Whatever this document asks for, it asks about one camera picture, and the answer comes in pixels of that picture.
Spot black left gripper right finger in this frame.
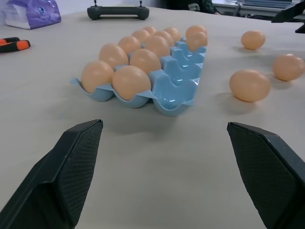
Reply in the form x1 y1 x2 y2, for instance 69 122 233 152
227 122 305 229

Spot orange and black pliers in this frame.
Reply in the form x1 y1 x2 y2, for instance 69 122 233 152
0 37 31 54

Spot purple tissue pack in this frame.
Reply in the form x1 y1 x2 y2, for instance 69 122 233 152
1 0 62 31

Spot dark grey remote controller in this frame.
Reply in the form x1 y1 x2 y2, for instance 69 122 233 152
86 0 150 21

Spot person in dark clothing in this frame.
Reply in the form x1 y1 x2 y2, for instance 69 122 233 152
164 0 221 15

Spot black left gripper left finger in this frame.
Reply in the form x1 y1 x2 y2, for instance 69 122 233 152
0 119 103 229

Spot light blue egg tray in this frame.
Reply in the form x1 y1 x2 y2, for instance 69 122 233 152
70 37 207 117

